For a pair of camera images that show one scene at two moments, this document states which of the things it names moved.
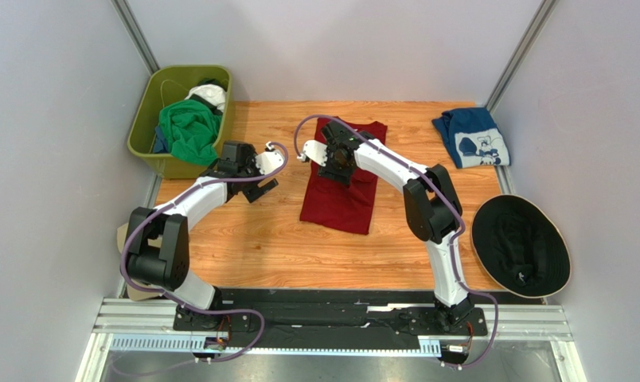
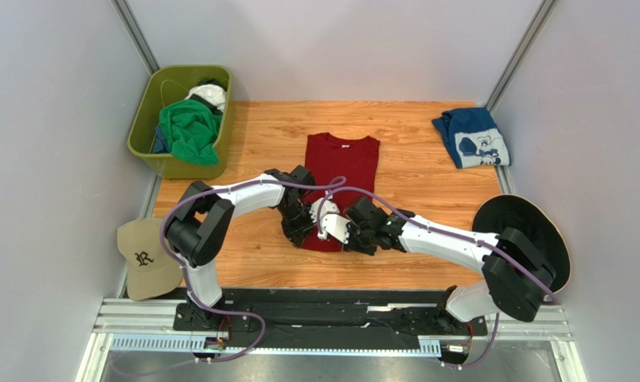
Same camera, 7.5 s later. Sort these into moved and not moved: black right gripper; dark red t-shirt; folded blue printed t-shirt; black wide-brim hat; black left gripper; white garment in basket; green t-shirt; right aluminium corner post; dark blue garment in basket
Moved: dark red t-shirt; black right gripper; black left gripper
Not moved: right aluminium corner post; black wide-brim hat; white garment in basket; dark blue garment in basket; folded blue printed t-shirt; green t-shirt
